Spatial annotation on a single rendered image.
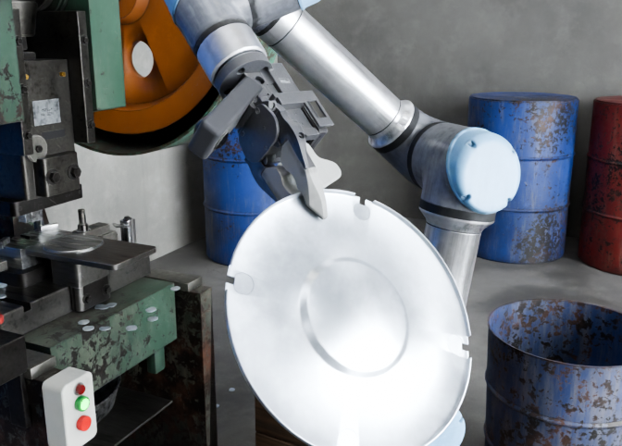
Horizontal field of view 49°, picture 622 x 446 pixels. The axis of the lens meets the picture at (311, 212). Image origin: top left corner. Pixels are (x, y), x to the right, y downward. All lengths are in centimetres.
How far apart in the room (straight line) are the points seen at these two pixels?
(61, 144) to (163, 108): 31
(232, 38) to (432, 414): 47
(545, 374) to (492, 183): 83
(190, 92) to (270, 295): 109
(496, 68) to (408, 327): 376
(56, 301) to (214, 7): 87
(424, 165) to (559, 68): 336
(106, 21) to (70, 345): 70
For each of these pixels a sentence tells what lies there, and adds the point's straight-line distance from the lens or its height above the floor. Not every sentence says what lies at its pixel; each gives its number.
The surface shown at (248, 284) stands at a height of 99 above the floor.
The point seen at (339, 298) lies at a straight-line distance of 72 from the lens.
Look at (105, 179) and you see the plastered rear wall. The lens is 356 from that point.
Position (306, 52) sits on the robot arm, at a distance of 104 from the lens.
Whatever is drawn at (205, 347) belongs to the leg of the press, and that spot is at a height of 47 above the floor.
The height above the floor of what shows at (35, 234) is 78.
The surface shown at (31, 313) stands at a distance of 150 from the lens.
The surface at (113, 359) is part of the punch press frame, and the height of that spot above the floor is 55.
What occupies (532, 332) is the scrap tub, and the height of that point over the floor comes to 38.
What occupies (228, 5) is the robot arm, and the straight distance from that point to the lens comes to 86.
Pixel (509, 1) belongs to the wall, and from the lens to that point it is 444.
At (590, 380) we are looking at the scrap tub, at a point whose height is 44.
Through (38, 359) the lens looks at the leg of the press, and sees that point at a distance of 140.
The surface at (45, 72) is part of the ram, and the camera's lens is 156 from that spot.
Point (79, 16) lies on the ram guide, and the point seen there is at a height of 126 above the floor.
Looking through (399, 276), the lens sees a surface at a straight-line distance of 78.
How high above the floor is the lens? 123
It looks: 15 degrees down
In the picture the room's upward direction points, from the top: straight up
